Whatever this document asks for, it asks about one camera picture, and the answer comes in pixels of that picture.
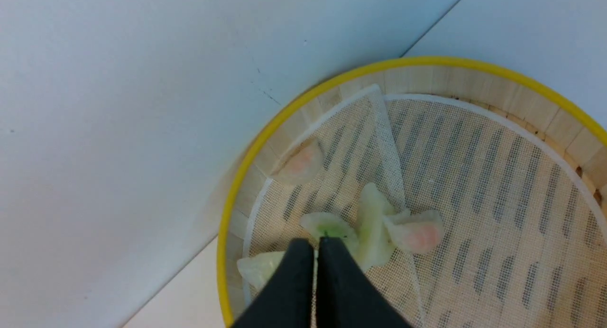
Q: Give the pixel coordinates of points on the green dumpling low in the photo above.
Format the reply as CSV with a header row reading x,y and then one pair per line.
x,y
319,225

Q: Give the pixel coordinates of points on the white mesh steamer liner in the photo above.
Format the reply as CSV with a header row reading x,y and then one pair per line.
x,y
524,243

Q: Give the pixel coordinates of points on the yellow rimmed bamboo steamer basket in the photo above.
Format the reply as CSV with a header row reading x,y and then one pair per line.
x,y
569,132

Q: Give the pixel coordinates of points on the green dumpling left in steamer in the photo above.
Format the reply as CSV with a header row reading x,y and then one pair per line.
x,y
257,270

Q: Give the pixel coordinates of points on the green dumpling in steamer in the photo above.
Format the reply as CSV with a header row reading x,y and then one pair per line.
x,y
257,270
375,247

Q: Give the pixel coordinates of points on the pink dumpling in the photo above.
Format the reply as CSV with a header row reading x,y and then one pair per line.
x,y
415,233
302,165

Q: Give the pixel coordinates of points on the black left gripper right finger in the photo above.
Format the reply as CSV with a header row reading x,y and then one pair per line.
x,y
345,298

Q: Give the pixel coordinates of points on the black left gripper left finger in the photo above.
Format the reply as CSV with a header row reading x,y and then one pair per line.
x,y
286,299

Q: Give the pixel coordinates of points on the pink dumpling at steamer rim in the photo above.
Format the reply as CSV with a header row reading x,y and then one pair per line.
x,y
302,165

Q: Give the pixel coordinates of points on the green dumpling centre in steamer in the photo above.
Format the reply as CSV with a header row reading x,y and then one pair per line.
x,y
375,247

